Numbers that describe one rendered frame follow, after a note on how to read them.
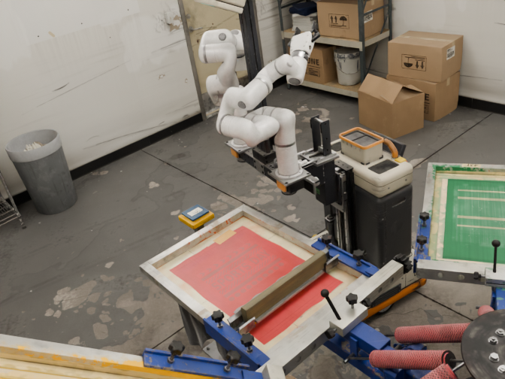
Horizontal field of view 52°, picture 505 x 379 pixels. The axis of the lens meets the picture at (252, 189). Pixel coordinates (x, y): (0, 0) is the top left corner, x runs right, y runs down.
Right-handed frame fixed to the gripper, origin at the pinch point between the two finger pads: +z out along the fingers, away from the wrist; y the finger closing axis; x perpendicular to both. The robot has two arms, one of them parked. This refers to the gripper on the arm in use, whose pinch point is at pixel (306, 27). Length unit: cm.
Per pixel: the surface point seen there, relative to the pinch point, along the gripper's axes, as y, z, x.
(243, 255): 23, -100, 18
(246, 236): 29, -89, 23
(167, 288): 35, -122, -8
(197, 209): 61, -76, 18
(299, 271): -12, -107, 12
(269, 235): 20, -87, 28
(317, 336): -30, -131, 5
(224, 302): 14, -123, 4
